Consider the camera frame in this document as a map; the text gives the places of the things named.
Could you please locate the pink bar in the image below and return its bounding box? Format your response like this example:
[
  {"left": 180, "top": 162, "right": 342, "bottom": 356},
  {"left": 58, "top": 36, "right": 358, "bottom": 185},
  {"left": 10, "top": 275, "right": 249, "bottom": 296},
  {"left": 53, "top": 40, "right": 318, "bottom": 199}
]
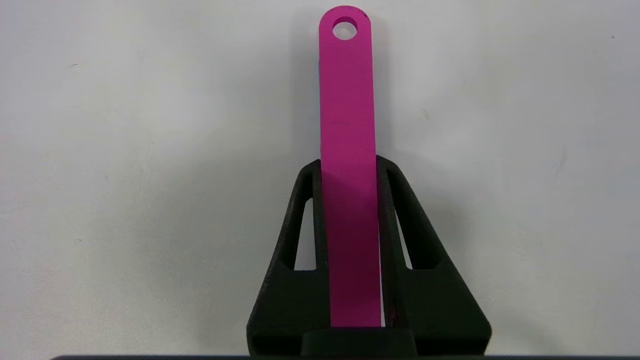
[{"left": 319, "top": 5, "right": 382, "bottom": 329}]

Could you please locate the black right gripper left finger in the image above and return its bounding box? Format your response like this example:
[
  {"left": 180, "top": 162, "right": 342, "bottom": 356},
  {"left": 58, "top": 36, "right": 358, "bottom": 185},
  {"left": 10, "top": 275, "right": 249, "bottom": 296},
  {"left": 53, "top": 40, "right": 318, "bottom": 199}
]
[{"left": 246, "top": 160, "right": 332, "bottom": 357}]

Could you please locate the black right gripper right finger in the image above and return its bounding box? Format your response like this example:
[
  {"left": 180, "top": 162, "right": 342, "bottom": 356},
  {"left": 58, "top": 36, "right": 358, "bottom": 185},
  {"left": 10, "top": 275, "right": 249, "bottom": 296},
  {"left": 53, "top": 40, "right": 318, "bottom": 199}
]
[{"left": 375, "top": 155, "right": 492, "bottom": 357}]

